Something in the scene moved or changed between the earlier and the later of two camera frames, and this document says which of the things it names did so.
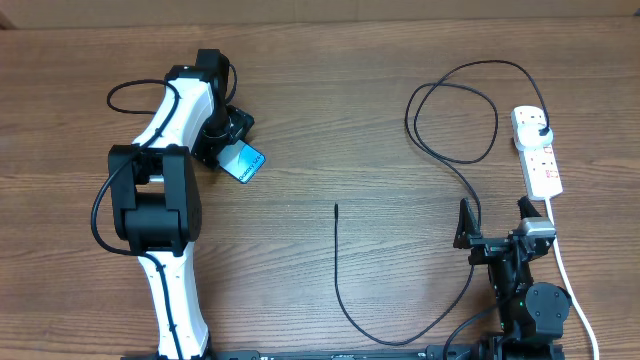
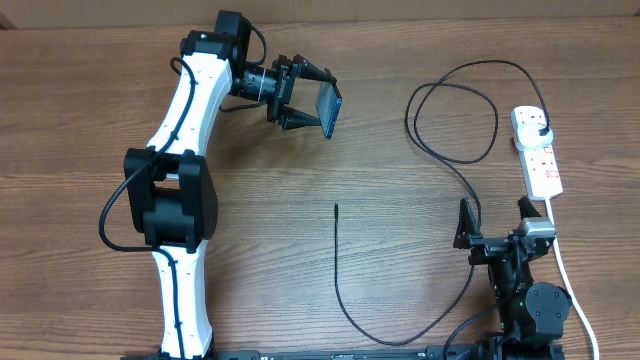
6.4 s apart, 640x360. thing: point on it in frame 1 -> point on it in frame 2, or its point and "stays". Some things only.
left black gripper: x=207 y=150 -> x=288 y=116
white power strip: x=538 y=163 stays
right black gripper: x=467 y=236 stays
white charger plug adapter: x=527 y=136 stays
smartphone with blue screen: x=240 y=160 -> x=328 y=103
